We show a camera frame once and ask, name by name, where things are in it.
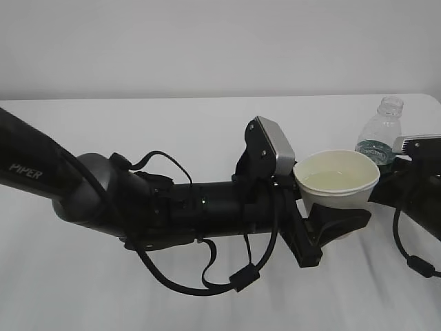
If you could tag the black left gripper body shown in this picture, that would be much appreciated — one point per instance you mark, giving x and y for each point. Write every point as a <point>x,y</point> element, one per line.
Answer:
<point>286,221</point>

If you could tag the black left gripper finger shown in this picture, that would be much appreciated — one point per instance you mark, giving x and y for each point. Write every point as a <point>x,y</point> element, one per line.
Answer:
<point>325,224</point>

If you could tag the white paper cup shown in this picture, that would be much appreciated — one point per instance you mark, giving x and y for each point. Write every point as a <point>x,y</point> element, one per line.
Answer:
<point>340,179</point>

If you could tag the clear water bottle green label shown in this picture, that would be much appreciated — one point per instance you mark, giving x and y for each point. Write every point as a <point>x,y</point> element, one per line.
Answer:
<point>379,133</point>

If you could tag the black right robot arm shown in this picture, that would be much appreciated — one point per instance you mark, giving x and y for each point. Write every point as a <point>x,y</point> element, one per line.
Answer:
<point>415,185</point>

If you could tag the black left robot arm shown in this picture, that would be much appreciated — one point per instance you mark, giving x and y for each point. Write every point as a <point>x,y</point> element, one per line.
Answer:
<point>150,212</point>

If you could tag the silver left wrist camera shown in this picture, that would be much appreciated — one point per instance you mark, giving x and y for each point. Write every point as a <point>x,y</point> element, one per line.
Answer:
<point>268,152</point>

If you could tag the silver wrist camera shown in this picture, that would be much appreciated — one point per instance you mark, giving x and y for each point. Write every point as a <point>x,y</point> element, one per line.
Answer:
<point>418,147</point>
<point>268,152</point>

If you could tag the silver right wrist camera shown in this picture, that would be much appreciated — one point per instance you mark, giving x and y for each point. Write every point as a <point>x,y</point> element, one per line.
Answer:
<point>418,147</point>

